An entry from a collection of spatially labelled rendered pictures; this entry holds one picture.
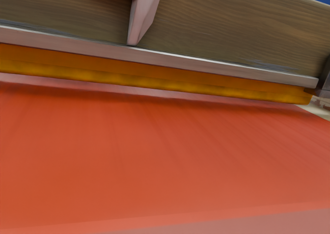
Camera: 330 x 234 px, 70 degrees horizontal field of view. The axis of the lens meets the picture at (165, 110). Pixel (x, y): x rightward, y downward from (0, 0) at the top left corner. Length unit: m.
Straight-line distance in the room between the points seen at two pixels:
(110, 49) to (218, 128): 0.09
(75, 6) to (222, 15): 0.11
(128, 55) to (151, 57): 0.02
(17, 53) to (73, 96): 0.05
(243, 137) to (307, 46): 0.13
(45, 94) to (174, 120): 0.09
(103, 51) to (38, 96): 0.05
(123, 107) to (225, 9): 0.11
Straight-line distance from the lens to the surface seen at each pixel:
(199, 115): 0.18
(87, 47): 0.16
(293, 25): 0.25
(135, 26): 0.16
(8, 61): 0.20
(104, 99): 0.18
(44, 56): 0.19
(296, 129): 0.22
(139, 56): 0.17
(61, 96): 0.17
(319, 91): 0.28
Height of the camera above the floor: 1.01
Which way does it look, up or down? 19 degrees down
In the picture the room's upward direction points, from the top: 12 degrees clockwise
